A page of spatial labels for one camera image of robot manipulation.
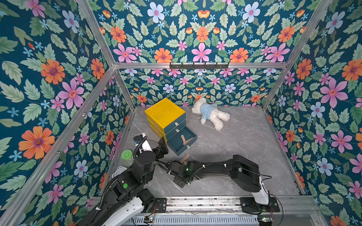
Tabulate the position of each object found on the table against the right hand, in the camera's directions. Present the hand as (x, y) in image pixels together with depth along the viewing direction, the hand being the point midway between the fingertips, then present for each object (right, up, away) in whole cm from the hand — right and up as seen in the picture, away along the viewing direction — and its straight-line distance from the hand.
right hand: (181, 174), depth 85 cm
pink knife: (0, +21, +14) cm, 25 cm away
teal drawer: (-7, +29, -2) cm, 30 cm away
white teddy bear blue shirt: (+20, +40, +20) cm, 49 cm away
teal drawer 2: (-4, +18, +10) cm, 21 cm away
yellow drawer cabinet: (-12, +37, +2) cm, 39 cm away
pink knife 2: (+4, +19, +12) cm, 22 cm away
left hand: (-9, +23, -17) cm, 30 cm away
